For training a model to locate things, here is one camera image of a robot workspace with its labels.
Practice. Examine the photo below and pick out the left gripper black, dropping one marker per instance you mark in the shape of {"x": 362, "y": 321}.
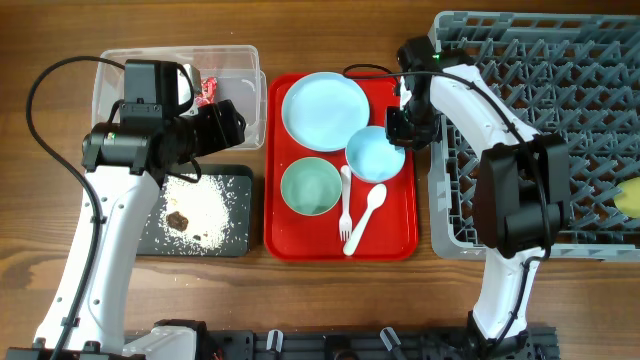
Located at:
{"x": 223, "y": 131}

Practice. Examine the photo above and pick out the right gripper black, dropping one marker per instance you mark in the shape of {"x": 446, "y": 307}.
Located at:
{"x": 396, "y": 134}

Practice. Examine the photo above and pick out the red snack wrapper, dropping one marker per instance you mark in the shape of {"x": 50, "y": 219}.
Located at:
{"x": 208, "y": 91}

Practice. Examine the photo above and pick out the light blue bowl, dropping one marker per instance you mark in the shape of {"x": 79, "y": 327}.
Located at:
{"x": 371, "y": 157}

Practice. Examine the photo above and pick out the white plastic spoon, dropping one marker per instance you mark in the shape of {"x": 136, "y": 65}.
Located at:
{"x": 375, "y": 199}

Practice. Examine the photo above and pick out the rice food waste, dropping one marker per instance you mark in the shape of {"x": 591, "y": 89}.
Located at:
{"x": 200, "y": 212}

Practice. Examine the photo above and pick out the light blue plate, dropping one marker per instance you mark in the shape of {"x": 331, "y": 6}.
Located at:
{"x": 323, "y": 110}

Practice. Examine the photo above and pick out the green bowl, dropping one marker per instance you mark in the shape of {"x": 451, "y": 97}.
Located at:
{"x": 311, "y": 186}

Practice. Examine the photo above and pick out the yellow plastic cup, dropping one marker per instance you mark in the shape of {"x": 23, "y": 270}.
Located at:
{"x": 627, "y": 201}

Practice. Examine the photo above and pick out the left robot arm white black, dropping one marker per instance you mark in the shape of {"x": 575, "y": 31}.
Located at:
{"x": 125, "y": 162}

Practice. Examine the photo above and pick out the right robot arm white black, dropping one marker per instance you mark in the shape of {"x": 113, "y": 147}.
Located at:
{"x": 522, "y": 195}

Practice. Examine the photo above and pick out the grey dishwasher rack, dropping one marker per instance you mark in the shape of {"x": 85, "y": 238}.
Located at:
{"x": 577, "y": 76}

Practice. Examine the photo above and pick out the clear plastic bin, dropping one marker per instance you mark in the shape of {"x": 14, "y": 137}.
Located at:
{"x": 236, "y": 69}

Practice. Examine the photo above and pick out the black tray bin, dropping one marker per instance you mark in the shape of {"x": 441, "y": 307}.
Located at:
{"x": 220, "y": 215}

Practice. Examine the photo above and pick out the red serving tray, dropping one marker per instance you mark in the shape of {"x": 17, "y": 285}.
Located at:
{"x": 392, "y": 233}

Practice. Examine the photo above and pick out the white plastic fork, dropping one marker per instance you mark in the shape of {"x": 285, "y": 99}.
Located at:
{"x": 345, "y": 221}

